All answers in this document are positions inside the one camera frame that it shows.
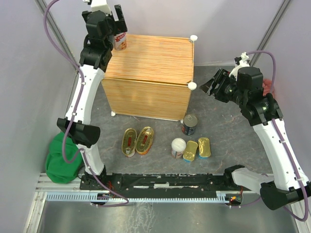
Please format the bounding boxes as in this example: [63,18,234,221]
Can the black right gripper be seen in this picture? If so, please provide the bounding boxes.
[198,68,247,106]

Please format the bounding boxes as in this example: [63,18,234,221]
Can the tall white-lid can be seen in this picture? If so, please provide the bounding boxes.
[114,32,127,51]
[171,138,186,159]

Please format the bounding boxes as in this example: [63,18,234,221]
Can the wooden cube cabinet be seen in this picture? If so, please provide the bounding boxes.
[102,34,197,121]

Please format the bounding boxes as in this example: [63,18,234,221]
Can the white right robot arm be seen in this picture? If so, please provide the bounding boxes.
[200,67,311,210]

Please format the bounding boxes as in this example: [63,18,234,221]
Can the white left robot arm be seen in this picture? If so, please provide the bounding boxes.
[57,0,128,189]

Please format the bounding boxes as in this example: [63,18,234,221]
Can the dark blue round can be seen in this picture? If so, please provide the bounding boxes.
[182,114,198,135]

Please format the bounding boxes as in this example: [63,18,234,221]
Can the red cloth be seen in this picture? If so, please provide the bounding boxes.
[262,79,275,97]

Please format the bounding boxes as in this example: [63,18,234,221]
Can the gold rectangular tin right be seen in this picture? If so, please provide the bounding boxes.
[198,137,211,159]

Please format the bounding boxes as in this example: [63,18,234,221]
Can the gold rectangular tin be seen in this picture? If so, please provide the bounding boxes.
[198,137,211,159]
[183,140,198,163]

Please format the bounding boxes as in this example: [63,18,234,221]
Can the gold rectangular tin left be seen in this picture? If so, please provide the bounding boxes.
[183,140,198,163]

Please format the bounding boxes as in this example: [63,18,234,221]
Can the red oval tin right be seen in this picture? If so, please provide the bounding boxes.
[135,126,154,155]

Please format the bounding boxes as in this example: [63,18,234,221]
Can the red oval tin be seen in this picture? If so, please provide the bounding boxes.
[135,126,154,155]
[121,128,137,158]

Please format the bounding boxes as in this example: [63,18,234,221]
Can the red oval tin left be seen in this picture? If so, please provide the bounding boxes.
[121,128,137,158]

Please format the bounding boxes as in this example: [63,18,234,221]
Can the green cloth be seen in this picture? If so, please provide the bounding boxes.
[45,133,85,184]

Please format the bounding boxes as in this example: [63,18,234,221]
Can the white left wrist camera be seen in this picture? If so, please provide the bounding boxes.
[83,0,111,15]

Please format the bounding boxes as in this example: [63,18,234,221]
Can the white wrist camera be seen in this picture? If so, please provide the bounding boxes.
[234,52,250,69]
[83,0,111,15]

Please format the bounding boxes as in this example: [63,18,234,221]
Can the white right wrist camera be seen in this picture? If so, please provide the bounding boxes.
[234,52,250,69]

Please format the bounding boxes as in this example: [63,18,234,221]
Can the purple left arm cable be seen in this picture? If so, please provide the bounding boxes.
[43,0,130,208]

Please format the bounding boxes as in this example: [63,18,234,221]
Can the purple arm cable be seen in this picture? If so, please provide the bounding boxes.
[240,50,309,222]
[43,0,130,208]

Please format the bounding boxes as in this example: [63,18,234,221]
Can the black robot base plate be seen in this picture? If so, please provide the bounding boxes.
[79,172,253,198]

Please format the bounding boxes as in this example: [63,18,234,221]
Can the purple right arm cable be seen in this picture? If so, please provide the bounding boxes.
[240,50,309,222]

